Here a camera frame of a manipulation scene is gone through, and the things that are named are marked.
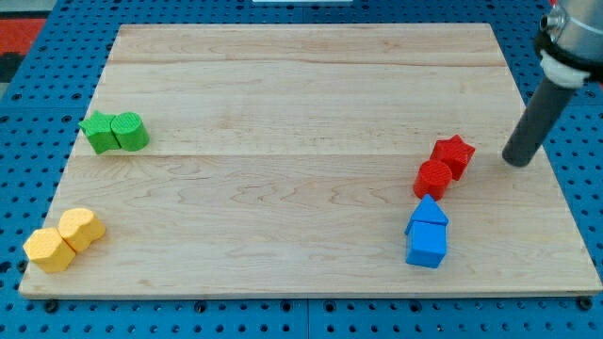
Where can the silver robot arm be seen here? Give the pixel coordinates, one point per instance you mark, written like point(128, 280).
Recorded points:
point(569, 43)

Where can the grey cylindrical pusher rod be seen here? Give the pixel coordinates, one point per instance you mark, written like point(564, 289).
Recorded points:
point(545, 107)

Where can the green cylinder block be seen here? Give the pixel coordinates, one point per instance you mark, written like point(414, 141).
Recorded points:
point(130, 132)

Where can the wooden board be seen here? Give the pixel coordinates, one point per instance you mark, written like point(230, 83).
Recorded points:
point(281, 165)

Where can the yellow hexagon block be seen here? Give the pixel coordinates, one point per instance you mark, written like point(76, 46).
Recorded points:
point(48, 250)

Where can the green star block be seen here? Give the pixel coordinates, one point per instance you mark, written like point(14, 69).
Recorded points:
point(98, 131)

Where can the red star block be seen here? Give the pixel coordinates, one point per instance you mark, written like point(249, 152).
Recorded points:
point(455, 153)

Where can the red cylinder block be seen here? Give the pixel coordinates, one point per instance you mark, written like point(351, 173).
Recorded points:
point(432, 179)

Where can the blue cube block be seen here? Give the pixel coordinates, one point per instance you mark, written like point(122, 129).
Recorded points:
point(426, 244)

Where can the yellow heart-shaped block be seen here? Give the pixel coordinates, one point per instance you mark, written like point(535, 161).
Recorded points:
point(79, 227)

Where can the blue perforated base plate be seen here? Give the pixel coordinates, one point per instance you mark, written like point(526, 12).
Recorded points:
point(48, 96)

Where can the blue triangle block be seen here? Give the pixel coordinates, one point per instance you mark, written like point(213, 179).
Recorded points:
point(427, 211)

